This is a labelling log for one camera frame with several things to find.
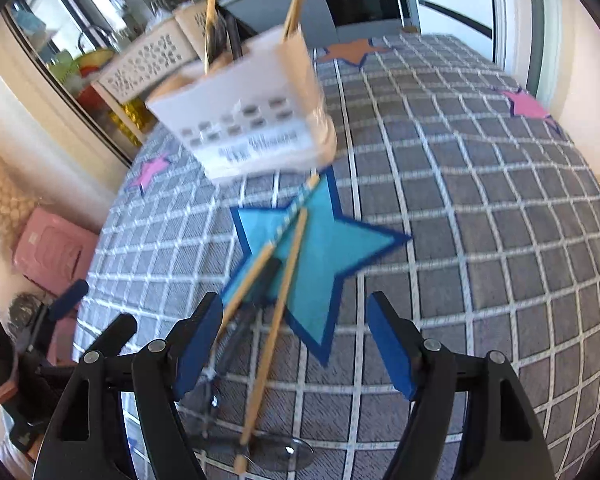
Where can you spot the pink cardboard box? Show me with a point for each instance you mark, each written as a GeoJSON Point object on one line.
{"type": "Point", "coordinates": [55, 255]}

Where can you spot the white plastic utensil holder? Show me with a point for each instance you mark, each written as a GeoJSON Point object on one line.
{"type": "Point", "coordinates": [250, 110]}

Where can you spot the curved kitchen faucet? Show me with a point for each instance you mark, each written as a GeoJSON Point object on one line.
{"type": "Point", "coordinates": [92, 30]}

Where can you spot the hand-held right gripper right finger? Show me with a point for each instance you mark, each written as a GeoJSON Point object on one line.
{"type": "Point", "coordinates": [390, 350]}

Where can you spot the beige perforated plastic cart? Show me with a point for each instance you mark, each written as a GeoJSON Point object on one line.
{"type": "Point", "coordinates": [140, 65]}

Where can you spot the blue patterned chopstick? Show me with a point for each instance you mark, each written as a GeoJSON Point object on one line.
{"type": "Point", "coordinates": [292, 215]}

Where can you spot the bag of beige foam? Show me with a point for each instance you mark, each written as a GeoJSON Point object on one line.
{"type": "Point", "coordinates": [5, 195]}

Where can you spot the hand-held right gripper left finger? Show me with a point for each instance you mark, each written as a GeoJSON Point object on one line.
{"type": "Point", "coordinates": [197, 350]}

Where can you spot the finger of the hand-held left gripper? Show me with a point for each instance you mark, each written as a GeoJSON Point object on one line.
{"type": "Point", "coordinates": [115, 332]}
{"type": "Point", "coordinates": [70, 297]}

